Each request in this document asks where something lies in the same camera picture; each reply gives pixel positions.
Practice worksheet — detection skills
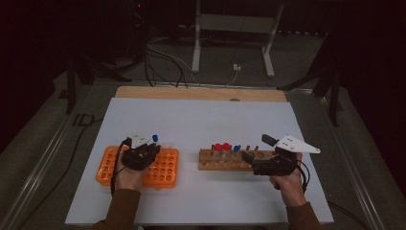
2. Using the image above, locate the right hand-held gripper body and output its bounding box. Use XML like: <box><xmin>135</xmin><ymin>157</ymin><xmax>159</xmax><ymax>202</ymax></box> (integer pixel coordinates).
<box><xmin>253</xmin><ymin>133</ymin><xmax>322</xmax><ymax>176</ymax></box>

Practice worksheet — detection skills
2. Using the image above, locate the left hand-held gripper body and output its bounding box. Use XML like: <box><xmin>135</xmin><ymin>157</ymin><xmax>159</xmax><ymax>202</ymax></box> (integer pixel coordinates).
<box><xmin>121</xmin><ymin>131</ymin><xmax>158</xmax><ymax>172</ymax></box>

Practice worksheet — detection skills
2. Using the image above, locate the orange plastic tube rack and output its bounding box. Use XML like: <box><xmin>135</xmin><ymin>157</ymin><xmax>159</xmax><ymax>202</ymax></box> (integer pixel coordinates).
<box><xmin>95</xmin><ymin>145</ymin><xmax>180</xmax><ymax>190</ymax></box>

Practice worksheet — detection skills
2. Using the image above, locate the red-capped tube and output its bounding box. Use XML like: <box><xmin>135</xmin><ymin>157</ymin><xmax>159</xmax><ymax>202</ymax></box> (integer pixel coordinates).
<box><xmin>222</xmin><ymin>142</ymin><xmax>233</xmax><ymax>167</ymax></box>
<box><xmin>213</xmin><ymin>143</ymin><xmax>224</xmax><ymax>167</ymax></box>

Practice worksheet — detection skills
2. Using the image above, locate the wooden tube rack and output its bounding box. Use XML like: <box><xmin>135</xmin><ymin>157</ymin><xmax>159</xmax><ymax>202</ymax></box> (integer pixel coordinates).
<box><xmin>198</xmin><ymin>145</ymin><xmax>276</xmax><ymax>173</ymax></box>

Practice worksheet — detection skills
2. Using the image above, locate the person's left hand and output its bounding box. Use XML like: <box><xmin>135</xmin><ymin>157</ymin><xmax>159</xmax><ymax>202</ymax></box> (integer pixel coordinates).
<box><xmin>114</xmin><ymin>157</ymin><xmax>148</xmax><ymax>193</ymax></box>

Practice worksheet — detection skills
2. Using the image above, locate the person's right hand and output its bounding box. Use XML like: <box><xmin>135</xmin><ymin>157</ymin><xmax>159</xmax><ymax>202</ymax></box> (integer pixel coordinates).
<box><xmin>268</xmin><ymin>152</ymin><xmax>307</xmax><ymax>208</ymax></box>

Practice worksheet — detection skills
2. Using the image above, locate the white table mat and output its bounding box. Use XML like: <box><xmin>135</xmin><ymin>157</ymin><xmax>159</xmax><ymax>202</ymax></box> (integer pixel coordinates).
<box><xmin>64</xmin><ymin>97</ymin><xmax>334</xmax><ymax>226</ymax></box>

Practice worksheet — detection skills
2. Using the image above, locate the black tripod stand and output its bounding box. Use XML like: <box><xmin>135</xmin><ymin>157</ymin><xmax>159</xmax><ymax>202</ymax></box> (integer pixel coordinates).
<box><xmin>65</xmin><ymin>52</ymin><xmax>132</xmax><ymax>115</ymax></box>
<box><xmin>277</xmin><ymin>32</ymin><xmax>345</xmax><ymax>127</ymax></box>

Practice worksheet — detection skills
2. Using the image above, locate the power strip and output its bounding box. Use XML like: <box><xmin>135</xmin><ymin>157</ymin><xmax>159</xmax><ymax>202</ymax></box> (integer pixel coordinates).
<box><xmin>277</xmin><ymin>30</ymin><xmax>328</xmax><ymax>37</ymax></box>

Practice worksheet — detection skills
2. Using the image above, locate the dark equipment rack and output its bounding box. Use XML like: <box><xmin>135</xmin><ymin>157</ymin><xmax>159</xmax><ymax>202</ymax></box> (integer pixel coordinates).
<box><xmin>127</xmin><ymin>0</ymin><xmax>151</xmax><ymax>62</ymax></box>

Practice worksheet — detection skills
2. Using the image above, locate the grey metal stand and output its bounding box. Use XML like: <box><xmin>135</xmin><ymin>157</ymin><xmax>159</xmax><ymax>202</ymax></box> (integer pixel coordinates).
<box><xmin>191</xmin><ymin>0</ymin><xmax>285</xmax><ymax>79</ymax></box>

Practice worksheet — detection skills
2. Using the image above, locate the left hand-held gripper cable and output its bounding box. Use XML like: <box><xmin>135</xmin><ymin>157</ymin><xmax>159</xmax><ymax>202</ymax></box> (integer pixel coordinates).
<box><xmin>109</xmin><ymin>137</ymin><xmax>133</xmax><ymax>196</ymax></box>

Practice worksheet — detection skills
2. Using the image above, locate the hand-held gripper cable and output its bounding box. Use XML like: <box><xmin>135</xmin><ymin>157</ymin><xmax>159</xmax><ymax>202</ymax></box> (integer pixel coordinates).
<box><xmin>296</xmin><ymin>159</ymin><xmax>311</xmax><ymax>195</ymax></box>
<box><xmin>109</xmin><ymin>137</ymin><xmax>133</xmax><ymax>196</ymax></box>

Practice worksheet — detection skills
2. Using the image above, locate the right hand-held gripper cable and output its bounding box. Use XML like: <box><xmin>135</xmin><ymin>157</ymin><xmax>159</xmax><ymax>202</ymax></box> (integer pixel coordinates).
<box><xmin>296</xmin><ymin>159</ymin><xmax>311</xmax><ymax>195</ymax></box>

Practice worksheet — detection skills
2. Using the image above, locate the long black floor cable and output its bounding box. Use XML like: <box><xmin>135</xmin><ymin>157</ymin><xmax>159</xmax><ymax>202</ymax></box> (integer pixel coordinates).
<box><xmin>15</xmin><ymin>118</ymin><xmax>104</xmax><ymax>230</ymax></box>

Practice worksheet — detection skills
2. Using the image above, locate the white cable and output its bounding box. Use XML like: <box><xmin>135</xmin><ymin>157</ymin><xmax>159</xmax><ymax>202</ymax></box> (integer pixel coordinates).
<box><xmin>224</xmin><ymin>69</ymin><xmax>239</xmax><ymax>87</ymax></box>

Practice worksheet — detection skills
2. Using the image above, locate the aluminium rail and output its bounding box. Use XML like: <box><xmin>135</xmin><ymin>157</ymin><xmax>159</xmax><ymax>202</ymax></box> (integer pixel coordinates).
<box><xmin>0</xmin><ymin>84</ymin><xmax>94</xmax><ymax>230</ymax></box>
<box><xmin>319</xmin><ymin>95</ymin><xmax>386</xmax><ymax>230</ymax></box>

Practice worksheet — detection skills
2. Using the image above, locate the short black floor cable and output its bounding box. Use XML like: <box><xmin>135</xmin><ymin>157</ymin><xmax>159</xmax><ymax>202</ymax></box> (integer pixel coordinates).
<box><xmin>327</xmin><ymin>200</ymin><xmax>369</xmax><ymax>230</ymax></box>

